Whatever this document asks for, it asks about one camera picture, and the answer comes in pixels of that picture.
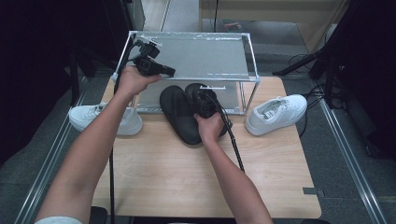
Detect black floor cables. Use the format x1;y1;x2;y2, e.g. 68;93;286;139
288;54;332;138

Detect person's right hand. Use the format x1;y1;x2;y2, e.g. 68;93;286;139
193;111;225;147

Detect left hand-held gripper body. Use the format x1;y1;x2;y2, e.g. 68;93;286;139
132;38;166;77

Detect beige cabinet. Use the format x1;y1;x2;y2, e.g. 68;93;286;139
199;0;353;54

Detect grey table edge bracket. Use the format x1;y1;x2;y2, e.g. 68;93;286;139
303;187;325;198

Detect person's left hand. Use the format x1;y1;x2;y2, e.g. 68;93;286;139
115;64;163;102

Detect metal frame shoe rack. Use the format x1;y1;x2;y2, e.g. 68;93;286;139
111;30;261;116

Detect white shirt sleeve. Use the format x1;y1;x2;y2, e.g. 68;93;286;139
34;217;83;224

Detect right hand-held gripper cable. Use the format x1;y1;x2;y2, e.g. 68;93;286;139
202;91;246;174

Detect dark curtain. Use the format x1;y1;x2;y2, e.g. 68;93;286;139
323;0;396;160
0;0;132;166

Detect white sneaker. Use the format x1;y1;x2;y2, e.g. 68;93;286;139
68;102;144;137
245;93;308;137

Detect black tripod stand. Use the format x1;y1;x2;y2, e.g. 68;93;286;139
273;43;339;108

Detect metal floor rail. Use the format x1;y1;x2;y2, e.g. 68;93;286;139
320;99;389;224
13;77;88;224

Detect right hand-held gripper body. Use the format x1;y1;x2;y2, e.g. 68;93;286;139
190;86;227;119

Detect black slipper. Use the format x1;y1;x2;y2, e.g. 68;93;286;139
185;82;233;138
159;85;204;146

